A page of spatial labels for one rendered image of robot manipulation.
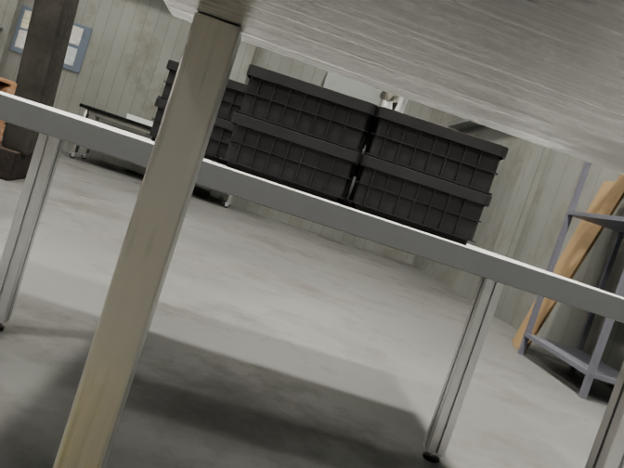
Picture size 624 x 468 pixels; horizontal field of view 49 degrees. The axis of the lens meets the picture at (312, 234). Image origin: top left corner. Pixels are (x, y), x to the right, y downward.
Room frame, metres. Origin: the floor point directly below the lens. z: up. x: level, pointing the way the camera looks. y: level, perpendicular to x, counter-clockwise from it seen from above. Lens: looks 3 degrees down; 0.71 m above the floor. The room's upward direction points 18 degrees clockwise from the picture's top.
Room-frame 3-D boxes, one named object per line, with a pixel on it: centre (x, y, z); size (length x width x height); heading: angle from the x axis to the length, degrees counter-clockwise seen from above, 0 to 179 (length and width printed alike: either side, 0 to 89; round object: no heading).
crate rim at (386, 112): (1.71, -0.21, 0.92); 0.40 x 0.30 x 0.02; 178
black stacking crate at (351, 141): (1.72, 0.09, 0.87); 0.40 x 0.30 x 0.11; 178
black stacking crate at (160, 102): (2.13, 0.38, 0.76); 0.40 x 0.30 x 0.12; 178
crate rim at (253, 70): (1.72, 0.09, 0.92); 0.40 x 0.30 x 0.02; 178
